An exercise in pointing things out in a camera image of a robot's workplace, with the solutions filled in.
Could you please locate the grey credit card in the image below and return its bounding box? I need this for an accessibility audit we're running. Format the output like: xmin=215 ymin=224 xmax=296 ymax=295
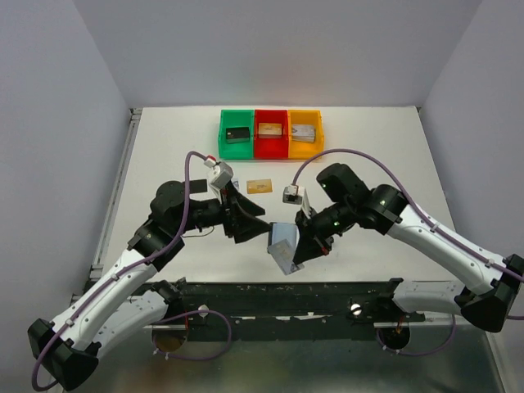
xmin=189 ymin=179 xmax=208 ymax=195

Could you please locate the red plastic bin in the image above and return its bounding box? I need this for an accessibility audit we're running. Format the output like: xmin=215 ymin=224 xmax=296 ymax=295
xmin=254 ymin=110 xmax=289 ymax=160

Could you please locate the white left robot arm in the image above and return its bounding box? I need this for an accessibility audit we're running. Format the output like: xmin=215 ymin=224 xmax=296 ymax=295
xmin=28 ymin=179 xmax=269 ymax=391

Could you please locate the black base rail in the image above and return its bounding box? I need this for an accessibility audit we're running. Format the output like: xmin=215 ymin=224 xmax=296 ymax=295
xmin=134 ymin=278 xmax=425 ymax=342

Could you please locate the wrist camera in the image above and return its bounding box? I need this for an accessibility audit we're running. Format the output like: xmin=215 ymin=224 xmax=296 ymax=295
xmin=282 ymin=184 xmax=312 ymax=219
xmin=204 ymin=156 xmax=233 ymax=201

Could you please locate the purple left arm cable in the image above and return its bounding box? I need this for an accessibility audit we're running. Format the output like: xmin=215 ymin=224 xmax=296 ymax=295
xmin=31 ymin=151 xmax=233 ymax=390

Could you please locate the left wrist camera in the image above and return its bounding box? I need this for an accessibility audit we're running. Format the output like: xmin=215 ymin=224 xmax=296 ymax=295
xmin=204 ymin=156 xmax=233 ymax=201

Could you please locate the yellow plastic bin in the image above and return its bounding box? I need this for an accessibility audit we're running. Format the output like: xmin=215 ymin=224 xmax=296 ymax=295
xmin=288 ymin=110 xmax=324 ymax=160

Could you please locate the silver VIP credit card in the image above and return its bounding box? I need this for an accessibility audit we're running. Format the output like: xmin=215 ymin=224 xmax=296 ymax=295
xmin=231 ymin=178 xmax=240 ymax=191

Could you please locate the green plastic bin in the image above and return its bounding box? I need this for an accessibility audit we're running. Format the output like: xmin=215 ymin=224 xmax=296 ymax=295
xmin=218 ymin=109 xmax=255 ymax=160

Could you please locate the black leather card holder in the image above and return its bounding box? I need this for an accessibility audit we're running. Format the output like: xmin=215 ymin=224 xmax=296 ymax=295
xmin=268 ymin=222 xmax=299 ymax=251

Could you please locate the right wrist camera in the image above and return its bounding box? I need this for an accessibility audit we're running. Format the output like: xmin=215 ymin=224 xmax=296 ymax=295
xmin=282 ymin=184 xmax=312 ymax=219

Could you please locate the aluminium frame rail left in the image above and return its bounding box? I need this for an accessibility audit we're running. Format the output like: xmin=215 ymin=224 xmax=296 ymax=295
xmin=70 ymin=108 xmax=143 ymax=304

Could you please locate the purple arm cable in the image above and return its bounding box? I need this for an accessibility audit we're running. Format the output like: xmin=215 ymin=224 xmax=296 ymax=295
xmin=31 ymin=151 xmax=233 ymax=390
xmin=291 ymin=147 xmax=524 ymax=356

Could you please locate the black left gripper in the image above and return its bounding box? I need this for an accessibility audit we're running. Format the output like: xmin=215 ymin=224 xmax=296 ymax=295
xmin=174 ymin=179 xmax=273 ymax=242

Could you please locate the black credit card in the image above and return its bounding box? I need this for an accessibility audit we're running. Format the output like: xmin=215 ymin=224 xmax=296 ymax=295
xmin=225 ymin=127 xmax=251 ymax=144

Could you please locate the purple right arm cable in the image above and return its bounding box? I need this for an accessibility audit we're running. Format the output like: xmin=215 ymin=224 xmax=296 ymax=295
xmin=291 ymin=147 xmax=524 ymax=356

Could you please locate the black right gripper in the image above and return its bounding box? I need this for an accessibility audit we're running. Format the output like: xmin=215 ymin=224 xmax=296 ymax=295
xmin=294 ymin=198 xmax=355 ymax=263

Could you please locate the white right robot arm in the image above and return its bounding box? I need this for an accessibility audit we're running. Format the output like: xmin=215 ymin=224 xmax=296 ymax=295
xmin=282 ymin=164 xmax=523 ymax=332

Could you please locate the gold credit card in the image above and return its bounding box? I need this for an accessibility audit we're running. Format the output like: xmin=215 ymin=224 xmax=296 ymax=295
xmin=257 ymin=123 xmax=282 ymax=138

